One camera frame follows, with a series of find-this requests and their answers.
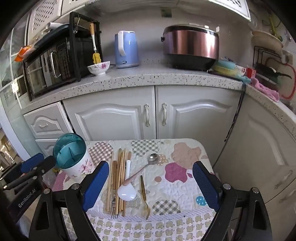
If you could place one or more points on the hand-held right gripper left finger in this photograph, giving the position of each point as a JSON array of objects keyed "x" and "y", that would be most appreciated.
[{"x": 97, "y": 185}]

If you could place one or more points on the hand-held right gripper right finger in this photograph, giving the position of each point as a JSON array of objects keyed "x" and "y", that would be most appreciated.
[{"x": 205, "y": 187}]

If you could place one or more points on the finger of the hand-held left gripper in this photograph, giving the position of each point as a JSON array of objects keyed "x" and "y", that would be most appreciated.
[
  {"x": 45, "y": 164},
  {"x": 32, "y": 161}
]

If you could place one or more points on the teal lid floral utensil holder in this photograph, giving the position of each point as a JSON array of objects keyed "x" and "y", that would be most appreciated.
[{"x": 78, "y": 164}]

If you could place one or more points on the white ceramic spoon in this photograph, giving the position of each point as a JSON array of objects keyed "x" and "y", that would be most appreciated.
[{"x": 126, "y": 192}]

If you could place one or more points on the gold metal fork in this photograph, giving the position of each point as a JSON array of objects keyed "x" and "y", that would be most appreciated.
[{"x": 143, "y": 192}]

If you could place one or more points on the yellow plastic object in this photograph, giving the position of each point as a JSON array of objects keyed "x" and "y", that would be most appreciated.
[{"x": 56, "y": 170}]

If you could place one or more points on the white drawer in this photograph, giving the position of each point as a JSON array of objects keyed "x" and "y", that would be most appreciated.
[
  {"x": 46, "y": 115},
  {"x": 46, "y": 146}
]

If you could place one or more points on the patchwork quilted mat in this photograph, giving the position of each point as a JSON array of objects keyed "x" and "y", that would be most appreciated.
[{"x": 175, "y": 185}]

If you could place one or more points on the white corner cabinet door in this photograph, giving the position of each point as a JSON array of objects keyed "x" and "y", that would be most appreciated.
[{"x": 252, "y": 143}]

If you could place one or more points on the white framed glass door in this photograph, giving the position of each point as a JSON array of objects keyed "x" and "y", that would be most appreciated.
[{"x": 9, "y": 76}]

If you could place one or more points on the black microwave oven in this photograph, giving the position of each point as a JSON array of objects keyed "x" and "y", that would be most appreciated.
[{"x": 57, "y": 62}]

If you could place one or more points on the orange packet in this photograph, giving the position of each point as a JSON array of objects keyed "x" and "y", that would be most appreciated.
[{"x": 23, "y": 53}]

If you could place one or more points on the white floral bowl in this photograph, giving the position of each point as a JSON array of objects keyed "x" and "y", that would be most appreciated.
[{"x": 99, "y": 68}]

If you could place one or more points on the blue cleaning cloth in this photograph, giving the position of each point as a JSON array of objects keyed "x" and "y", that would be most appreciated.
[{"x": 244, "y": 79}]

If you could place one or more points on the pink cloth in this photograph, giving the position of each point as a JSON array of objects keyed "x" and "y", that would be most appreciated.
[{"x": 266, "y": 89}]

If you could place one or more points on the yellow bottle brush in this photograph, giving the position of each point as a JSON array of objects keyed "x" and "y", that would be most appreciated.
[{"x": 96, "y": 58}]

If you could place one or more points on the yellow green sponge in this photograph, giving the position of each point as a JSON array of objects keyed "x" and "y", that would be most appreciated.
[{"x": 225, "y": 68}]

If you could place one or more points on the black metal microwave rack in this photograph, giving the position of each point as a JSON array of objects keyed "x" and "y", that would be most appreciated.
[{"x": 74, "y": 46}]

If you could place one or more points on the speckled stone countertop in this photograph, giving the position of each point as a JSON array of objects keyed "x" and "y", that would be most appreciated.
[{"x": 150, "y": 75}]

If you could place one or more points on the red packet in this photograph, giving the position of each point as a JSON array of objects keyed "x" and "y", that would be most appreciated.
[{"x": 251, "y": 72}]

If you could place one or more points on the black flat tray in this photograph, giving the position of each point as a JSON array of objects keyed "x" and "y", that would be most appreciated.
[{"x": 53, "y": 34}]

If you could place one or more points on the red rimmed cutting board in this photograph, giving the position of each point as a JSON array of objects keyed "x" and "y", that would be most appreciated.
[{"x": 288, "y": 83}]

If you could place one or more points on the white paper roll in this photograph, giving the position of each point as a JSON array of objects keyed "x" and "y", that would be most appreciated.
[{"x": 53, "y": 26}]

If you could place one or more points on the blue electric kettle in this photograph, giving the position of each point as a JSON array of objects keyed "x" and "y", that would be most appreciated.
[{"x": 127, "y": 51}]

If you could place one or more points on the rose metallic rice cooker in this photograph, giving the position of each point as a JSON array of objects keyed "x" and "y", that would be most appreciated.
[{"x": 192, "y": 44}]

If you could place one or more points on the white perforated side panel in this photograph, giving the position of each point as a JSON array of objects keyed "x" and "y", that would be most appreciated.
[{"x": 44, "y": 16}]

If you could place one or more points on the cream stacked bowls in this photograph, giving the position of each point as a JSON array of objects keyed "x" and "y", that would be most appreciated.
[{"x": 266, "y": 39}]

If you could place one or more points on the yellow green hanging tool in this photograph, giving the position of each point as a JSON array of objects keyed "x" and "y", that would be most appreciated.
[{"x": 274, "y": 26}]

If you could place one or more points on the white perforated upper cabinet door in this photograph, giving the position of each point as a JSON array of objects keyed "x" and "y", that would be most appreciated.
[{"x": 233, "y": 7}]

